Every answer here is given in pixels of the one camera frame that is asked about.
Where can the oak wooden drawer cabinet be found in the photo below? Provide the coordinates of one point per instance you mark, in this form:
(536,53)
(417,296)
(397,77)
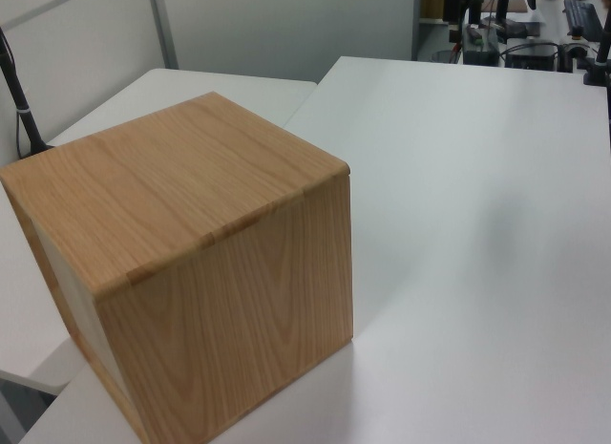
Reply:
(200,253)

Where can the small black electronics box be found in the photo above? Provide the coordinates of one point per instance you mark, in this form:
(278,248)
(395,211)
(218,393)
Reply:
(479,48)

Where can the brown wooden shelf cabinet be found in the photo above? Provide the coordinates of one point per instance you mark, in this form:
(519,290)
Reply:
(435,2)

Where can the black desktop computer box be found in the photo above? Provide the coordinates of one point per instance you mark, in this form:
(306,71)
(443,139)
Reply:
(531,56)

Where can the black monitor stand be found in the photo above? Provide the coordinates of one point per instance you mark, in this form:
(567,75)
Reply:
(506,21)

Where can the black computer keyboard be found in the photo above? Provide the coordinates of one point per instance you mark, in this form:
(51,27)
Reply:
(583,18)

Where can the grey metal partition post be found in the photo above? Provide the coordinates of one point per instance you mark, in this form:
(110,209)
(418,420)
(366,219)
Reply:
(164,28)

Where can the black camera stand pole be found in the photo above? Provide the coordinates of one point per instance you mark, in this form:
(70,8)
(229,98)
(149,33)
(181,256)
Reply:
(19,98)

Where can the black clamp mount pole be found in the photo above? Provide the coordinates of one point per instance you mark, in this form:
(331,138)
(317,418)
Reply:
(600,52)

